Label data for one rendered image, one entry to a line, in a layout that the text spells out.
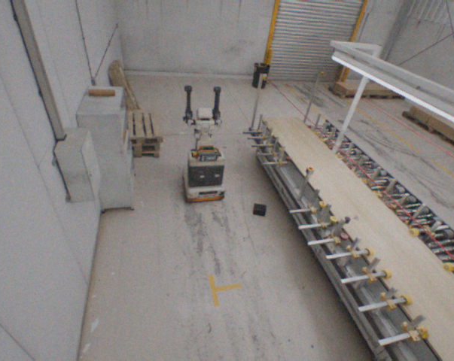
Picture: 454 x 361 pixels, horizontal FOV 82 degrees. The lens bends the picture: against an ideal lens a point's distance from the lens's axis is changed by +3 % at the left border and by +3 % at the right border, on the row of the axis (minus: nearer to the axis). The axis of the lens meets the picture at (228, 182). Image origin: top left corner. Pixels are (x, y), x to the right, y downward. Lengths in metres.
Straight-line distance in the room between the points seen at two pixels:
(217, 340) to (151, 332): 0.68
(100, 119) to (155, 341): 2.45
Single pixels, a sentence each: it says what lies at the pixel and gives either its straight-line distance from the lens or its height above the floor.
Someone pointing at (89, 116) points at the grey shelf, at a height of 1.53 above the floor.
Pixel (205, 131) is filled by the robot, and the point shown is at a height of 1.08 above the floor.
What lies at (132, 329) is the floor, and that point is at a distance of 3.25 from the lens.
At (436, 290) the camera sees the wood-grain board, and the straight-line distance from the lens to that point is 3.22.
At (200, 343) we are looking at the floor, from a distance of 3.14.
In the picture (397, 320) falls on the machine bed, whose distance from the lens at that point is 3.07.
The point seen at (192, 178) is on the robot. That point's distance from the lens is 4.03.
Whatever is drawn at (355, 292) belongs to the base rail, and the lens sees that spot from 3.00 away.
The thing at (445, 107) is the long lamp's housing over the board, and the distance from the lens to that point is 2.57.
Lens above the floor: 2.96
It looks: 38 degrees down
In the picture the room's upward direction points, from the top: 8 degrees clockwise
